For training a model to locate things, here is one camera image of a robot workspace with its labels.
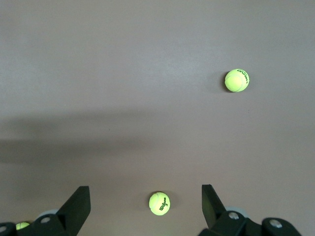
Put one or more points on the brown table cover mat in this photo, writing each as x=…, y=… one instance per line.
x=157, y=73

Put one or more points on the yellow tennis ball Head print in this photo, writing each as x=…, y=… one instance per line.
x=22, y=226

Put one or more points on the yellow tennis ball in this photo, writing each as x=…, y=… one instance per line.
x=236, y=80

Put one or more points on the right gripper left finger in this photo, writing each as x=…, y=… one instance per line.
x=71, y=214

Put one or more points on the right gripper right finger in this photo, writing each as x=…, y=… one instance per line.
x=214, y=211

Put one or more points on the yellow tennis ball Wilson print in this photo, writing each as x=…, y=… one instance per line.
x=159, y=203

